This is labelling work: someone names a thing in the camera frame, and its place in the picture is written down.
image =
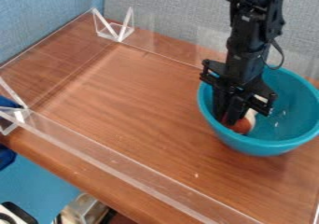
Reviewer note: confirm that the grey metal frame below table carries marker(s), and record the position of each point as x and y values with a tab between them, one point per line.
86	210

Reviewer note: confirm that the clear acrylic corner bracket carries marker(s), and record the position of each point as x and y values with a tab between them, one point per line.
110	29
14	109

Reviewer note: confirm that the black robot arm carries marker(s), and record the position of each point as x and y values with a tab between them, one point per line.
237	79

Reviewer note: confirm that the clear acrylic corner bracket back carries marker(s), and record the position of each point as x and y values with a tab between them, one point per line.
110	29

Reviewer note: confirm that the clear acrylic back barrier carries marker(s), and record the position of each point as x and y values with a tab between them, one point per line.
163	57

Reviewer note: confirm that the blue plastic bowl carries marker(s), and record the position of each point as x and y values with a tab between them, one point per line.
289	128

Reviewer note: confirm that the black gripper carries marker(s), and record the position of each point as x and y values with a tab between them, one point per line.
234	96

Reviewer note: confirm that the clear acrylic barrier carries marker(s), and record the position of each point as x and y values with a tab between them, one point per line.
59	146
163	57

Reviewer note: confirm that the black and white object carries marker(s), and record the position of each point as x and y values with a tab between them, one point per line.
14	215

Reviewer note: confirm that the clear acrylic front barrier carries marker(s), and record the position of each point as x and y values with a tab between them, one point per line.
59	146

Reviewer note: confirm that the brown toy mushroom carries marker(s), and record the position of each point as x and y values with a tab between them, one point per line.
245	125

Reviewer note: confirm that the clear acrylic corner bracket front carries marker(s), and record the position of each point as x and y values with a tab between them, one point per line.
14	109

